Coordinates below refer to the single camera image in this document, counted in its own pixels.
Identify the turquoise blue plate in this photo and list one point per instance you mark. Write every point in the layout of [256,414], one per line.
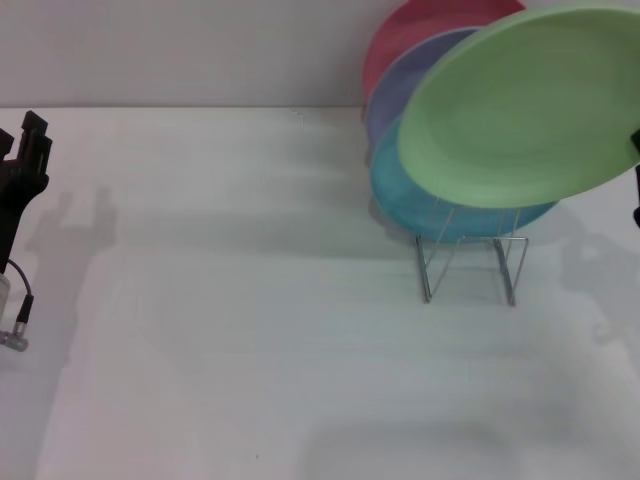
[400,185]

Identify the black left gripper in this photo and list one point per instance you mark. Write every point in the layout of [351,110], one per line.
[15,210]

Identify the red plate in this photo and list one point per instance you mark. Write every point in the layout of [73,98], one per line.
[395,45]

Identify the purple plate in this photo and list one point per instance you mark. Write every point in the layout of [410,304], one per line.
[400,85]

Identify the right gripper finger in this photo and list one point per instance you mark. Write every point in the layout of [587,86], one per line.
[636,142]

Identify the green plate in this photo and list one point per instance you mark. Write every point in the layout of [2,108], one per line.
[520,115]

